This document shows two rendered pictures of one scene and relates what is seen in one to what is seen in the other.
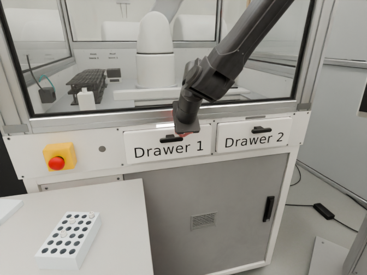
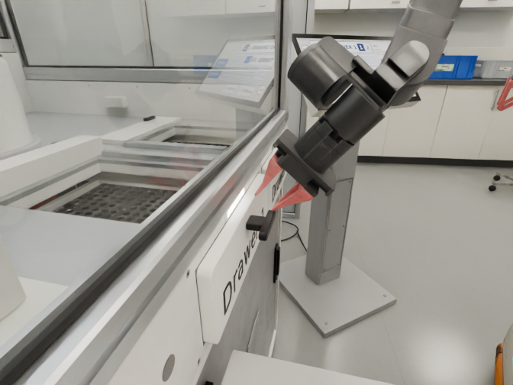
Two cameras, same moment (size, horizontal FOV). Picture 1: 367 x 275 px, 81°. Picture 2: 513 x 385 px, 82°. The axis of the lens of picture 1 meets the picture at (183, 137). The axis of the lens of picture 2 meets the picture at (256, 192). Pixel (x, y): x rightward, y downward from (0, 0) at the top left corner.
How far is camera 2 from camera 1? 0.60 m
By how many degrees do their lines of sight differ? 57
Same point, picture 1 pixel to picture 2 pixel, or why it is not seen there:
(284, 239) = not seen: hidden behind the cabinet
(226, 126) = not seen: hidden behind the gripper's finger
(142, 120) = (217, 213)
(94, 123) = (150, 302)
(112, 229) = not seen: outside the picture
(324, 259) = (294, 281)
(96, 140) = (156, 355)
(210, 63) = (434, 36)
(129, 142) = (217, 287)
